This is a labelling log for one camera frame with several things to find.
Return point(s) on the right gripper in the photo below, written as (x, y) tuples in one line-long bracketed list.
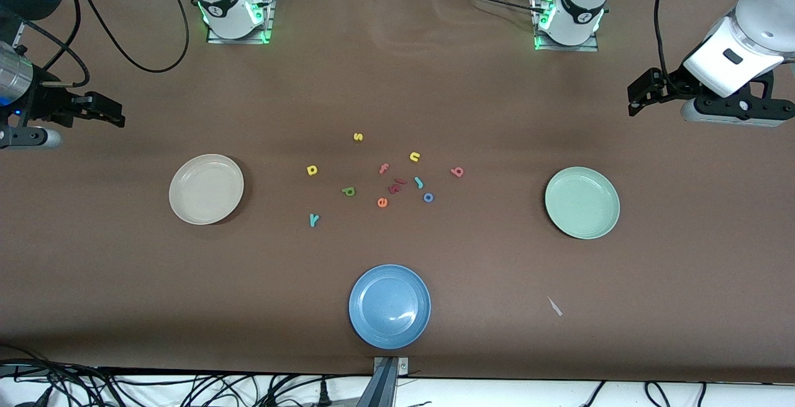
[(49, 104)]

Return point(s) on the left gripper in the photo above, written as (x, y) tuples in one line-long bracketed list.
[(672, 86)]

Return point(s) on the teal foam letter y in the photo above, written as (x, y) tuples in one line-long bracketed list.
[(313, 222)]

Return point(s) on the pink foam letter b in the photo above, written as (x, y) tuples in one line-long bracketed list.
[(453, 171)]

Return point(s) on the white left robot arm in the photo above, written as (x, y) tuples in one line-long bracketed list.
[(581, 9)]

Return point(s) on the beige plate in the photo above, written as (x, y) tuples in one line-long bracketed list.
[(206, 189)]

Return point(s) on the pale green plate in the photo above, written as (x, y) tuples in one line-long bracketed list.
[(582, 203)]

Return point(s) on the brown table cover sheet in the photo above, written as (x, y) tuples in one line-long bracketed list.
[(124, 270)]

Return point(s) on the white paper scrap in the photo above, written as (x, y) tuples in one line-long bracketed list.
[(554, 307)]

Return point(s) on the green foam letter p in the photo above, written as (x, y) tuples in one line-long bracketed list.
[(343, 192)]

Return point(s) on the blue plate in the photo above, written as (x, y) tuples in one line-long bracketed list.
[(389, 306)]

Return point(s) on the black power plug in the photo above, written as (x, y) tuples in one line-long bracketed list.
[(323, 394)]

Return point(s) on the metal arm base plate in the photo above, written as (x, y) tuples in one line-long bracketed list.
[(269, 9), (587, 47)]

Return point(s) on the dark camera mount post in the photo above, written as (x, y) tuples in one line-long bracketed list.
[(382, 388)]

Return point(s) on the small metal bracket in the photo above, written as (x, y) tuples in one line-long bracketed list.
[(404, 366)]

